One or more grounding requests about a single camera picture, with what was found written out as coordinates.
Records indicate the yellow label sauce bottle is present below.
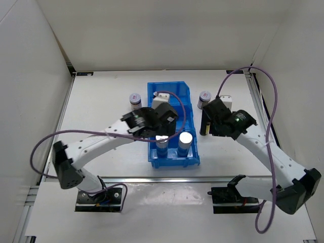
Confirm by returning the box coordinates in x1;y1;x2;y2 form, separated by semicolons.
199;119;211;136

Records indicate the white bead shaker jar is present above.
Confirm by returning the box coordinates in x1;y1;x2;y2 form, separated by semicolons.
155;136;168;158
177;132;193;157

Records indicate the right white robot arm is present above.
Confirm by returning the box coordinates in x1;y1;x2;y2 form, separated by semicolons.
200;98;321;215

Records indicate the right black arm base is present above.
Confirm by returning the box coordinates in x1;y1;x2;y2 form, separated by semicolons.
207;187;260;214

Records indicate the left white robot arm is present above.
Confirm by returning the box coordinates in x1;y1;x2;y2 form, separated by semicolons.
53;102;178;203

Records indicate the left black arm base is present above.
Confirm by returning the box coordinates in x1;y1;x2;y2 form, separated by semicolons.
74;183;128;213

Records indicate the blue three-compartment plastic bin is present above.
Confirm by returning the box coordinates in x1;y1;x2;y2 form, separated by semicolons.
147;81;200;168

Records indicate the right dark spice jar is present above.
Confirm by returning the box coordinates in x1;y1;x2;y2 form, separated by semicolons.
197;91;212;109

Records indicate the dark spice jar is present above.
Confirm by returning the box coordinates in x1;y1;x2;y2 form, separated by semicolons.
197;91;212;109
129;93;142;110

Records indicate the left dark spice jar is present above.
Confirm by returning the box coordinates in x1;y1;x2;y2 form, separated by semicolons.
129;93;142;110

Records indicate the right blue corner label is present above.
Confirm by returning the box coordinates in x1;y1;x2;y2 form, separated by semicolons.
226;70;244;74

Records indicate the blue corner label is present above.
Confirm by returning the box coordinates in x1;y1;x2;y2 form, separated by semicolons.
76;72;94;76
226;70;244;74

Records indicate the left blue corner label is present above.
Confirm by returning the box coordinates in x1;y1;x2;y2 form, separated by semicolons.
76;72;94;76

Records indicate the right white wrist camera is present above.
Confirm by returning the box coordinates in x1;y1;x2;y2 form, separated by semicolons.
220;95;232;110

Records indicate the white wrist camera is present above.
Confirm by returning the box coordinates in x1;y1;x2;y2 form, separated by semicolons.
220;95;232;110
151;92;170;109

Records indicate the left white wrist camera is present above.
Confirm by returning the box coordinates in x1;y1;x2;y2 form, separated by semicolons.
151;92;170;109

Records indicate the right aluminium rail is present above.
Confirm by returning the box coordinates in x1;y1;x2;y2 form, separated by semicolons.
245;71;270;131

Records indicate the aluminium rail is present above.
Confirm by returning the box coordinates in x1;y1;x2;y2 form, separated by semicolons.
245;71;270;131
43;72;76;173
102;177;233;183

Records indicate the front aluminium rail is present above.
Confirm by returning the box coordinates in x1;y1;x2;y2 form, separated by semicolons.
102;177;233;183

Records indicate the left aluminium rail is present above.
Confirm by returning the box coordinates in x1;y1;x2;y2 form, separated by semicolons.
43;72;76;173

